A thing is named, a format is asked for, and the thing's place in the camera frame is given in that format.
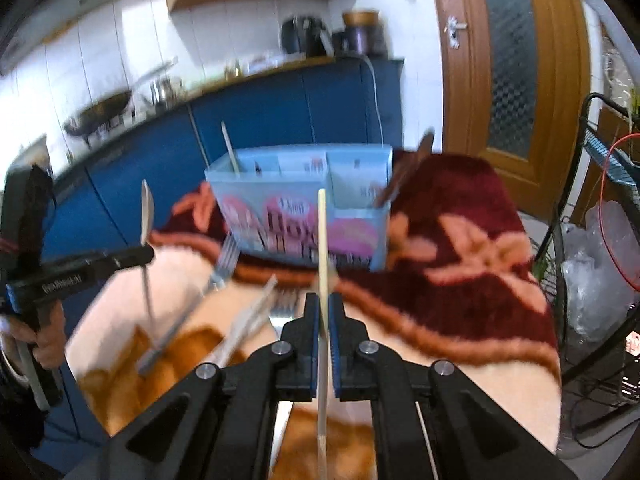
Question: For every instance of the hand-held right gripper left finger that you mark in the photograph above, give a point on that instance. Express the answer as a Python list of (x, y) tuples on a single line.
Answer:
[(315, 345)]

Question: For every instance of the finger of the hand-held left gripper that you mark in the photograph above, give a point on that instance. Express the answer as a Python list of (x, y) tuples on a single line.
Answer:
[(125, 259)]

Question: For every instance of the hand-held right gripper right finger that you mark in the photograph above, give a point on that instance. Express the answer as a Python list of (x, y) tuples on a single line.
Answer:
[(336, 345)]

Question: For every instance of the pale spoon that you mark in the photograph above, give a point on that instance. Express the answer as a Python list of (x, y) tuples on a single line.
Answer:
[(146, 210)]

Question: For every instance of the beige fork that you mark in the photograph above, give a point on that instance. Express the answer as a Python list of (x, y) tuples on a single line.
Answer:
[(250, 317)]

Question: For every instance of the light wooden chopstick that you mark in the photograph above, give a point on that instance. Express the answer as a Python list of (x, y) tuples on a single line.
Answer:
[(425, 430), (322, 240), (230, 150)]

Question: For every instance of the light blue organizer box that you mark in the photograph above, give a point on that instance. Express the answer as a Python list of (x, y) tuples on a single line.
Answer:
[(280, 190)]

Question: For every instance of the person's left forearm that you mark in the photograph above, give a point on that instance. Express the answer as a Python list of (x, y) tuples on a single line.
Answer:
[(15, 410)]

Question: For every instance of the person's left hand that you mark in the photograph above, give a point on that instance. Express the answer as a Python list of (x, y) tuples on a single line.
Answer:
[(56, 340)]

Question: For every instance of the black wok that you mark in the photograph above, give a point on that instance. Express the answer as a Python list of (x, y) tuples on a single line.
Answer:
[(100, 115)]

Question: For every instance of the red floral blanket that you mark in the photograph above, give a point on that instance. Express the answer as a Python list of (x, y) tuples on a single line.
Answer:
[(475, 285)]

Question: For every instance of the steel kettle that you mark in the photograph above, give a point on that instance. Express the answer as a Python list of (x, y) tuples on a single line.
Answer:
[(166, 90)]

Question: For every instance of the brown wooden spoon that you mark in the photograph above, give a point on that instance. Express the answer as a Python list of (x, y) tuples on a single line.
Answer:
[(405, 170)]

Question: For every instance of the blue lower kitchen cabinets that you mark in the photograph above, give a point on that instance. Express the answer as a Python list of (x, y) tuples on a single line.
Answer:
[(280, 110)]

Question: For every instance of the range hood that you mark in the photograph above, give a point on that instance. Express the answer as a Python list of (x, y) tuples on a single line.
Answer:
[(55, 5)]

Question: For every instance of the wooden door with glass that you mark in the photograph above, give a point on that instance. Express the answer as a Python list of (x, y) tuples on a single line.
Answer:
[(460, 110)]

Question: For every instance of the clear plastic bags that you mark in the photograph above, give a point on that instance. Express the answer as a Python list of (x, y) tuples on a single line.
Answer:
[(595, 270)]

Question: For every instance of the black air fryer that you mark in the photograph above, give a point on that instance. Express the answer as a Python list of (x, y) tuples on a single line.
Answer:
[(302, 37)]

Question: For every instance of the dark rice cooker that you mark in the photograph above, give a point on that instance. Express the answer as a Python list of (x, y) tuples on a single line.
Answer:
[(362, 40)]

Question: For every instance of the brown pot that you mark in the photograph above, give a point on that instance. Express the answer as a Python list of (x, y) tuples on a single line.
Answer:
[(361, 17)]

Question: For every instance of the light blue basket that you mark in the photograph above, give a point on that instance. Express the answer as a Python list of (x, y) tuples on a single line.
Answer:
[(612, 162)]

